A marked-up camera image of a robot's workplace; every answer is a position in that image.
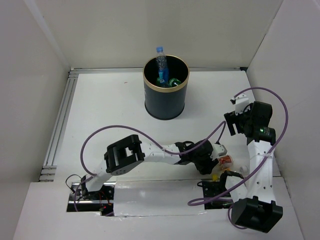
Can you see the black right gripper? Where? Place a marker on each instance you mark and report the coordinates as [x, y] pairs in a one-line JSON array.
[[231, 118]]

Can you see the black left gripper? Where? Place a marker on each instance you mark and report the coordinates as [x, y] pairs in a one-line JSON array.
[[207, 167]]

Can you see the small bottle with red cap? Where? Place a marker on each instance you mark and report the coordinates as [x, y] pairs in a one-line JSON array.
[[225, 161]]

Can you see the green plastic soda bottle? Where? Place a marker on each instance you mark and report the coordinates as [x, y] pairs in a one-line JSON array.
[[174, 82]]

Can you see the clear bottle with blue cap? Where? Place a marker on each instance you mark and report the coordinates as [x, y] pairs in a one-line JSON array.
[[163, 69]]

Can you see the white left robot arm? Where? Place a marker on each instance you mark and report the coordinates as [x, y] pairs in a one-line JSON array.
[[124, 155]]

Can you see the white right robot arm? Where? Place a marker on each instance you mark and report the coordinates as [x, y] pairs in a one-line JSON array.
[[254, 204]]

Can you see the dark blue gold-rimmed bin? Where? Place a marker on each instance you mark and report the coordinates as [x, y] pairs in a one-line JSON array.
[[165, 103]]

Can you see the small bottle with yellow cap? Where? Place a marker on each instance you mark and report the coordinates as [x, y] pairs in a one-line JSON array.
[[215, 177]]

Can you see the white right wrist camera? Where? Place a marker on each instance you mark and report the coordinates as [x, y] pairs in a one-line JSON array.
[[241, 104]]

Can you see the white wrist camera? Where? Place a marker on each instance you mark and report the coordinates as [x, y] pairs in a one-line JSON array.
[[241, 104], [218, 151]]

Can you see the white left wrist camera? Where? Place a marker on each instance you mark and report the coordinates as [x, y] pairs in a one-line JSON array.
[[218, 151]]

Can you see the aluminium frame rail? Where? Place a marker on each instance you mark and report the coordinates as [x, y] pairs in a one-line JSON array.
[[95, 98]]

